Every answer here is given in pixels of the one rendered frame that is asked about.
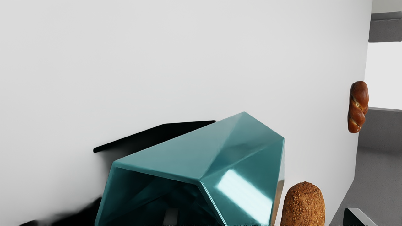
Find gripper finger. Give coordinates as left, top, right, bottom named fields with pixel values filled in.
left=163, top=207, right=180, bottom=226

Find teal faceted mug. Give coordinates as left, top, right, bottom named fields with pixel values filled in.
left=95, top=112, right=285, bottom=226

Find brown seeded bread loaf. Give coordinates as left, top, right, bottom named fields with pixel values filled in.
left=280, top=181, right=326, bottom=226

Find black block with grey edge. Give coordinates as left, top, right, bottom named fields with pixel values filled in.
left=343, top=207, right=378, bottom=226

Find brown braided bread loaf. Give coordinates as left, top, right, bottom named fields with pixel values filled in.
left=347, top=81, right=369, bottom=134

